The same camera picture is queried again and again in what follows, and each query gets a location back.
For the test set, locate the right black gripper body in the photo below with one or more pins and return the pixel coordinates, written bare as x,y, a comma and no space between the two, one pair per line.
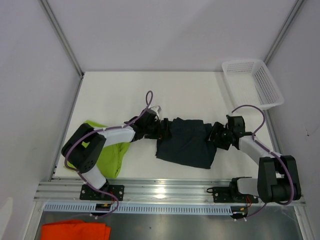
224,142

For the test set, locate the dark navy shorts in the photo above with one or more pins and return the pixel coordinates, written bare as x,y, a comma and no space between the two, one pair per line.
189,145

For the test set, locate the lime green shorts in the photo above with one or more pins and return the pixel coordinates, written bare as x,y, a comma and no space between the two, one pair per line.
112,157

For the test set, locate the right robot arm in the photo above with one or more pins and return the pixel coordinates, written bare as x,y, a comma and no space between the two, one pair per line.
277,179

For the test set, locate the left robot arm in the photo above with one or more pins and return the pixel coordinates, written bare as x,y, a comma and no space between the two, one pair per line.
123,133

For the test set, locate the white plastic basket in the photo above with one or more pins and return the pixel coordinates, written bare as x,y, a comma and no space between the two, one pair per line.
249,82

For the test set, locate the orange cloth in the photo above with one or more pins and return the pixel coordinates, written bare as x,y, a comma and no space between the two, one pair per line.
75,230

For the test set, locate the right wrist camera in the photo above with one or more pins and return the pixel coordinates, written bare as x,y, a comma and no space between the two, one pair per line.
229,116

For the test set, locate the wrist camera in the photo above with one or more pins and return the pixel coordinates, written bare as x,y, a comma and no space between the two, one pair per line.
229,116
157,109

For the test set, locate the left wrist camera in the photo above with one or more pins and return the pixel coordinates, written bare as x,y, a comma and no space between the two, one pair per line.
157,109

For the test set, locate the aluminium mounting rail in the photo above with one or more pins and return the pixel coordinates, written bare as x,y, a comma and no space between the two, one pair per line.
136,191

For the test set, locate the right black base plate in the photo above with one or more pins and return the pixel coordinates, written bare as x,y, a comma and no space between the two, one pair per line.
230,194

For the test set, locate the white slotted cable duct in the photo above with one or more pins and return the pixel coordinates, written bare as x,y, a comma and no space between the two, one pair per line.
130,208

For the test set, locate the left aluminium corner post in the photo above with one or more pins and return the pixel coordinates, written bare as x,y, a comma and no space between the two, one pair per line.
48,11

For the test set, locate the aluminium corner post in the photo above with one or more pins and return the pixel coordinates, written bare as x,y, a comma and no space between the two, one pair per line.
48,11
284,30

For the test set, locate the right aluminium corner post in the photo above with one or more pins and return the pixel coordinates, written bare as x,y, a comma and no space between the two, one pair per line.
284,30

